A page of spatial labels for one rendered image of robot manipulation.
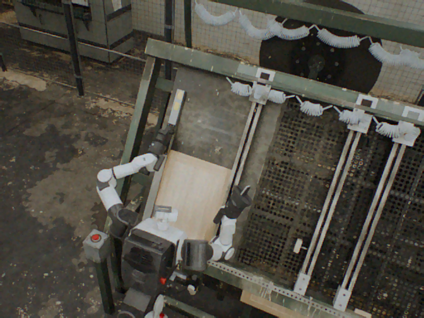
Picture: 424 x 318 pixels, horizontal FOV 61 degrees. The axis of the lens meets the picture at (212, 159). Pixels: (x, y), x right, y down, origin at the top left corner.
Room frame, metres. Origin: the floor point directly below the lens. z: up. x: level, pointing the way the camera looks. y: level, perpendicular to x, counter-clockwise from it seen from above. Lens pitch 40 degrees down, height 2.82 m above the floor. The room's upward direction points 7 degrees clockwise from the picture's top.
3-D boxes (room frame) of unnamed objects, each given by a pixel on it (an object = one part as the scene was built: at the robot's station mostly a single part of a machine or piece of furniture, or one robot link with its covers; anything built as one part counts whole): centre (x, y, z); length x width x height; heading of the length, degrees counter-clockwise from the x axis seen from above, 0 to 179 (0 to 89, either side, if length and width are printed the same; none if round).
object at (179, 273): (1.28, 0.22, 0.69); 0.50 x 0.14 x 0.24; 73
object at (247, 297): (1.31, -0.78, 0.53); 0.90 x 0.02 x 0.55; 73
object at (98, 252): (1.35, 0.67, 0.84); 0.12 x 0.12 x 0.18; 73
